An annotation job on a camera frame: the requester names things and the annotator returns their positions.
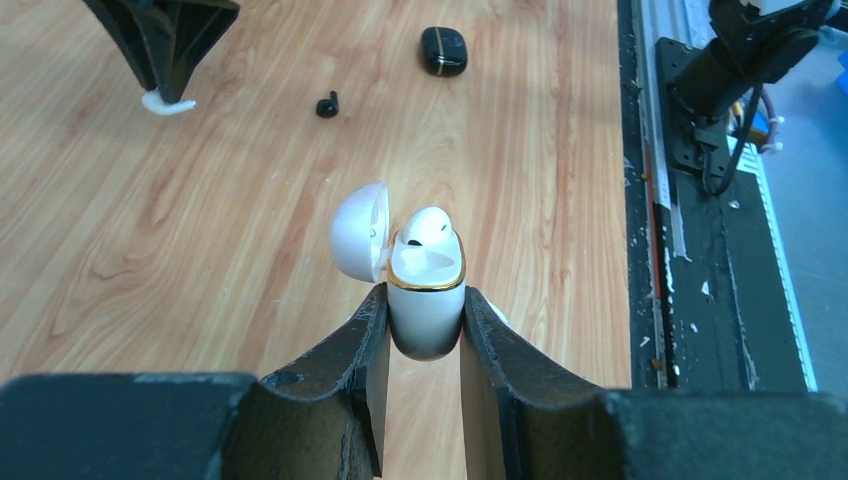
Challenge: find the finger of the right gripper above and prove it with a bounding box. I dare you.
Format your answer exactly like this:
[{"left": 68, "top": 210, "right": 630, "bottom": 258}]
[{"left": 85, "top": 0, "right": 240, "bottom": 102}]

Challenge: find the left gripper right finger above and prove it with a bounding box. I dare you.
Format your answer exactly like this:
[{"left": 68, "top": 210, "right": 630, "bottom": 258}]
[{"left": 459, "top": 287, "right": 847, "bottom": 479}]

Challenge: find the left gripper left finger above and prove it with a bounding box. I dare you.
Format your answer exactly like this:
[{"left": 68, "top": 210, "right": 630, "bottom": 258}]
[{"left": 1, "top": 284, "right": 391, "bottom": 479}]

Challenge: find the white earbud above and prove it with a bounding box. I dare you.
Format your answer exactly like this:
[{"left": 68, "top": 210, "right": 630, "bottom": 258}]
[
  {"left": 141, "top": 89, "right": 197, "bottom": 116},
  {"left": 402, "top": 206, "right": 453, "bottom": 246}
]

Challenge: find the white earbud charging case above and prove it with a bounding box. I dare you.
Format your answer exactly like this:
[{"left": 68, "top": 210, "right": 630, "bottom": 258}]
[{"left": 328, "top": 182, "right": 466, "bottom": 362}]

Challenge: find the black earbud case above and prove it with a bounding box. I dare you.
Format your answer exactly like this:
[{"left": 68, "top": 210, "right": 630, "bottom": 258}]
[{"left": 420, "top": 26, "right": 469, "bottom": 77}]

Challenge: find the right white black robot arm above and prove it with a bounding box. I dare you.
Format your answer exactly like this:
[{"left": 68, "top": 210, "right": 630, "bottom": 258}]
[{"left": 87, "top": 1, "right": 832, "bottom": 118}]

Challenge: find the black earbud right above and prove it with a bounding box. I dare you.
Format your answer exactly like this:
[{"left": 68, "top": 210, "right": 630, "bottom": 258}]
[{"left": 315, "top": 90, "right": 340, "bottom": 118}]

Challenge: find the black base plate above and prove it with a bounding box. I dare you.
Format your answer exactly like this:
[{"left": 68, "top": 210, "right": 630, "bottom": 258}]
[{"left": 618, "top": 1, "right": 817, "bottom": 392}]

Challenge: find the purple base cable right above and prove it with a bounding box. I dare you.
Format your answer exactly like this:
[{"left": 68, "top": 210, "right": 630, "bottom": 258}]
[{"left": 755, "top": 86, "right": 786, "bottom": 155}]

